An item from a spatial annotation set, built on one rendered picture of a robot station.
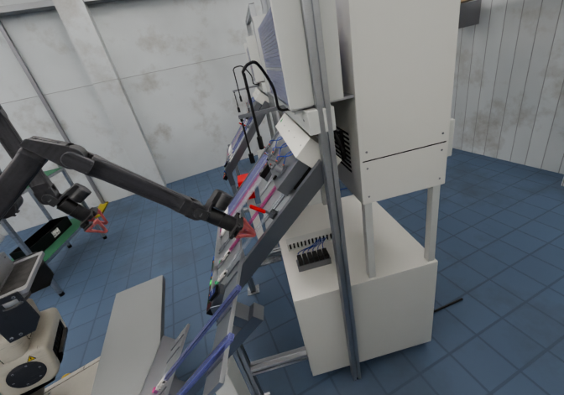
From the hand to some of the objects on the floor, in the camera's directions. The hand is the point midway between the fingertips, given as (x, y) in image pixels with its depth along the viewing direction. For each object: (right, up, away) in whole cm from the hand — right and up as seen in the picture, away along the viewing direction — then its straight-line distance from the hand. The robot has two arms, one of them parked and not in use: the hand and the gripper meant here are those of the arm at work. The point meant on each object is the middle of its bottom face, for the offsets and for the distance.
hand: (253, 233), depth 103 cm
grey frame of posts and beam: (+20, -70, +63) cm, 97 cm away
